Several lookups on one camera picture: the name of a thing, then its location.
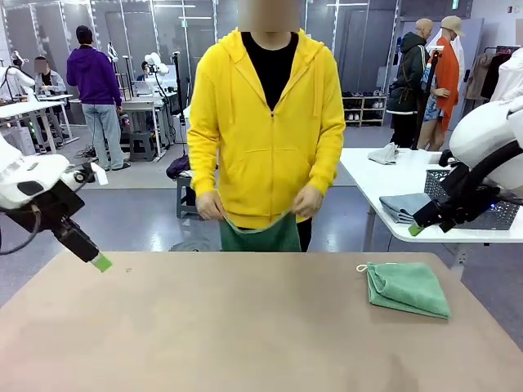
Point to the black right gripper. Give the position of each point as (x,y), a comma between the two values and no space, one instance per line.
(470,196)

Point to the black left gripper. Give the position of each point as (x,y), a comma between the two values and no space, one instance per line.
(57,204)

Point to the blue-grey towel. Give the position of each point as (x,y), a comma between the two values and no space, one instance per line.
(402,204)

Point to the green terry towel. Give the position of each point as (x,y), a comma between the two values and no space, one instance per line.
(408,290)
(261,241)

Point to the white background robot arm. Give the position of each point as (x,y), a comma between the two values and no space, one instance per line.
(154,61)
(20,77)

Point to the person's left forearm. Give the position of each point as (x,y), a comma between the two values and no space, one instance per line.
(327,163)

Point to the person's right forearm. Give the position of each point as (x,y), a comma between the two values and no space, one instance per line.
(202,163)

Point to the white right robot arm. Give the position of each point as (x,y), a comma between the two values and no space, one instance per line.
(482,130)

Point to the black mesh basket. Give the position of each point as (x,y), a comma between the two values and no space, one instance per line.
(498,214)

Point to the person's right hand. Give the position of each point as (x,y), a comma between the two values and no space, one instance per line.
(210,206)

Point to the person's left hand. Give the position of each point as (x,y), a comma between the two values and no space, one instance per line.
(308,202)

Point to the white side table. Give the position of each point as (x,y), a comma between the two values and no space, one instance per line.
(367,179)

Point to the light grey towel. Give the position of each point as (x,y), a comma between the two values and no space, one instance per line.
(384,155)

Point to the grey plastic stool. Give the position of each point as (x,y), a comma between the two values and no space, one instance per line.
(186,200)

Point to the dark folding step stool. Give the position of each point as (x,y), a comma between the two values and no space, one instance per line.
(143,147)

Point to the white shoe rack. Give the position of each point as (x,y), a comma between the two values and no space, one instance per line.
(363,110)

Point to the mannequin in orange shirt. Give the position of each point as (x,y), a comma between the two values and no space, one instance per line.
(445,77)

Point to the clothes rack with coats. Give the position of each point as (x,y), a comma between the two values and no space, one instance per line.
(480,77)

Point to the bald mannequin in dark jacket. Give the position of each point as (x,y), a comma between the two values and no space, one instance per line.
(410,73)

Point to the mannequin in white top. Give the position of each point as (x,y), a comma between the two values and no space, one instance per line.
(508,77)

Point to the grey robot workbench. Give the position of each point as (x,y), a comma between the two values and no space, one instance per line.
(141,105)

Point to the long white desk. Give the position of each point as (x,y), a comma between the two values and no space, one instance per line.
(24,107)

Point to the seated person in grey jacket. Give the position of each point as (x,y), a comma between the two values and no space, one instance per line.
(51,83)

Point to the person in purple hoodie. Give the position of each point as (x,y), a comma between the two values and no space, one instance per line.
(92,77)

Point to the person in yellow hoodie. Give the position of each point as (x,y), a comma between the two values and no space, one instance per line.
(265,134)

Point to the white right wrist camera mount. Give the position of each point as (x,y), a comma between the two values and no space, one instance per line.
(446,158)

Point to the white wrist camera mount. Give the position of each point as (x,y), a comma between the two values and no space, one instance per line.
(446,158)
(96,173)

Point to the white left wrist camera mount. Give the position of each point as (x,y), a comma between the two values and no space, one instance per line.
(96,173)

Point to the black camera tripod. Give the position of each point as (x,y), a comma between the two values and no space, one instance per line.
(178,102)

